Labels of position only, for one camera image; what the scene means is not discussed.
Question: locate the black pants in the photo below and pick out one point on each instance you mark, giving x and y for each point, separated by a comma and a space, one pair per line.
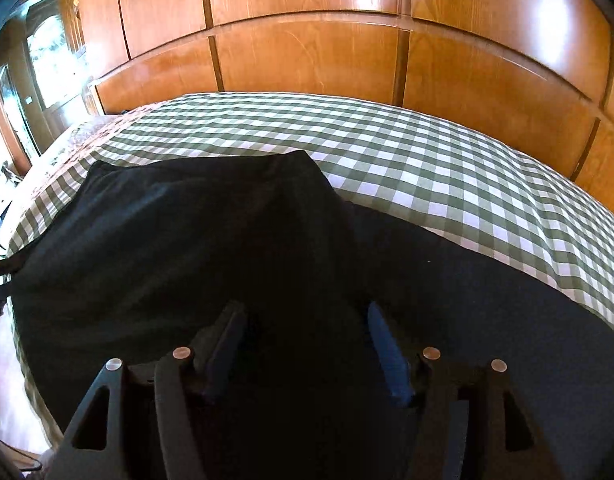
145, 257

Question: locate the window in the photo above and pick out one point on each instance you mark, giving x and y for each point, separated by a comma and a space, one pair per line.
42, 81

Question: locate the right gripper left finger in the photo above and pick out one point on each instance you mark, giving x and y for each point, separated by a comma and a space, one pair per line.
142, 421

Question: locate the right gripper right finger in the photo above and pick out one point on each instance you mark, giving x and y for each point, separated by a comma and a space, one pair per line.
456, 420

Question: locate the floral bed sheet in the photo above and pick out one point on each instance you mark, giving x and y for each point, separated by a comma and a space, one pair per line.
53, 180

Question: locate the green checkered bed cover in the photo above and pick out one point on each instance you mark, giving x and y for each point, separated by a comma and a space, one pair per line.
453, 181

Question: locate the wooden wardrobe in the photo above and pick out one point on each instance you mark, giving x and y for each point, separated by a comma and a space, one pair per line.
537, 75

